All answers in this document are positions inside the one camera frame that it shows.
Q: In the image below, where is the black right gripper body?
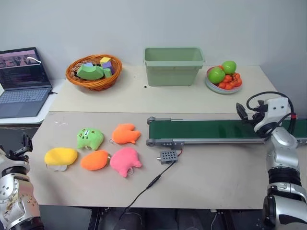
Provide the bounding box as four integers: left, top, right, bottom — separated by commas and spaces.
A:
247, 104, 269, 126

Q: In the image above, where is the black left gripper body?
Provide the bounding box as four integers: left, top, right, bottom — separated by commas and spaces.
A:
5, 150, 30, 165

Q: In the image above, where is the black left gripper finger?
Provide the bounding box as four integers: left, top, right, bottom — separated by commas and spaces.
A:
23, 133, 34, 152
8, 148, 25, 157

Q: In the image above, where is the bowl of fruit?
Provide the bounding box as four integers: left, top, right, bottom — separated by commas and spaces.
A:
205, 66, 243, 95

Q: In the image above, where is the yellow plush toy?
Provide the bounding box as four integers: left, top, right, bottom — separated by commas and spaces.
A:
44, 147, 79, 173

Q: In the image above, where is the green toy apple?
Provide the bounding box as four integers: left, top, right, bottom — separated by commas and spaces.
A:
208, 67, 226, 84
221, 60, 238, 76

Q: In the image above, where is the green plush toy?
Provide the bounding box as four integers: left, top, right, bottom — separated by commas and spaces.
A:
76, 127, 105, 151

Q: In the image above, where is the dark grey open laptop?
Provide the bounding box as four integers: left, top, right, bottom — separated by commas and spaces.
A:
0, 46, 54, 119

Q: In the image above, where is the orange oval plush toy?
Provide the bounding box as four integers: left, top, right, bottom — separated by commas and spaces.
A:
80, 149, 112, 172

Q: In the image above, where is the pale green plastic bin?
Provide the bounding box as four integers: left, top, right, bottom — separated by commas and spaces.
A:
143, 46, 206, 87

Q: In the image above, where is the grey perforated control box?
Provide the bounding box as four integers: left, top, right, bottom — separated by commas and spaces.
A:
157, 150, 178, 165

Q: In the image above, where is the orange wicker basket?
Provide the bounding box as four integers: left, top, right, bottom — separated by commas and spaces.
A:
65, 54, 123, 92

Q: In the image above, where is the green arch foam block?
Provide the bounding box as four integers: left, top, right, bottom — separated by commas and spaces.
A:
76, 63, 106, 81

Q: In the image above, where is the orange fish plush toy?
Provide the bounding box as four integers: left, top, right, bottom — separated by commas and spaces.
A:
111, 123, 142, 145

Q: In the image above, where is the pink plush toy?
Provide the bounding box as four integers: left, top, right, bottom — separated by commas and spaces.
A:
109, 147, 142, 179

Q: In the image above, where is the purple yellow foam block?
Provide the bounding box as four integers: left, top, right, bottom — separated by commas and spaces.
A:
99, 57, 115, 75

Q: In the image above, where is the dark rounded shape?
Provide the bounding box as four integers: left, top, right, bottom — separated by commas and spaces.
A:
118, 209, 145, 230

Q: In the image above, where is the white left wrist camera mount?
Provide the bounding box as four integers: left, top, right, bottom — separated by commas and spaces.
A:
0, 146, 31, 178

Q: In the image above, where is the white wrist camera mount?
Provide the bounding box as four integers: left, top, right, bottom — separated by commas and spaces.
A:
263, 96, 290, 120
0, 146, 31, 178

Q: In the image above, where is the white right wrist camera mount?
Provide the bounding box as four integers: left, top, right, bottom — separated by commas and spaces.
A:
263, 96, 290, 120

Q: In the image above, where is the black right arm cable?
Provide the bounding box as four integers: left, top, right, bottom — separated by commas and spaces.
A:
246, 91, 298, 139

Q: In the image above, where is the green conveyor belt grey frame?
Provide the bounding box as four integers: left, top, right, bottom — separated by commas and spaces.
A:
146, 116, 307, 148

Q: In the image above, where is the white thin cable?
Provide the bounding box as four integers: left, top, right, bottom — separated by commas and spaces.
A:
210, 209, 219, 230

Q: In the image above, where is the black power cable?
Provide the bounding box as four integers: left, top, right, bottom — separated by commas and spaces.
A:
119, 160, 177, 225

